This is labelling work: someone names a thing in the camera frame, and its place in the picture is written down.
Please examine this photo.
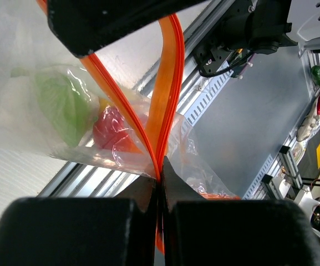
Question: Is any white slotted cable duct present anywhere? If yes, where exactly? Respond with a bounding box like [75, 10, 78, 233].
[178, 72, 232, 127]

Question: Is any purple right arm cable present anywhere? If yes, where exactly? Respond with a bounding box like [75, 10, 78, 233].
[238, 51, 260, 81]

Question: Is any orange red mango toy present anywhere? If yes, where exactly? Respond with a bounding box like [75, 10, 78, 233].
[92, 104, 143, 154]

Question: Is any white green cauliflower toy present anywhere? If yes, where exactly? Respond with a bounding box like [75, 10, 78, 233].
[0, 65, 99, 154]

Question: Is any clear zip top bag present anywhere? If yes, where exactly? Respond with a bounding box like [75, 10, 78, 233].
[0, 1, 236, 200]

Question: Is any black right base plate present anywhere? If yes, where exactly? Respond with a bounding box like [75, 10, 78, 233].
[192, 43, 247, 78]

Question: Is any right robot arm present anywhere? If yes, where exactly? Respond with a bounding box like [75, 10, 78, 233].
[46, 1, 320, 58]

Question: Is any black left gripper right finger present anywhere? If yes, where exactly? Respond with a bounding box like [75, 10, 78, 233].
[161, 158, 320, 265]

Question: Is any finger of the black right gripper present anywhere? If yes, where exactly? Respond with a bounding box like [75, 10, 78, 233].
[46, 0, 199, 58]

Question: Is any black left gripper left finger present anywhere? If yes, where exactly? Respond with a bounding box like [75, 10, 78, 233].
[0, 177, 157, 265]

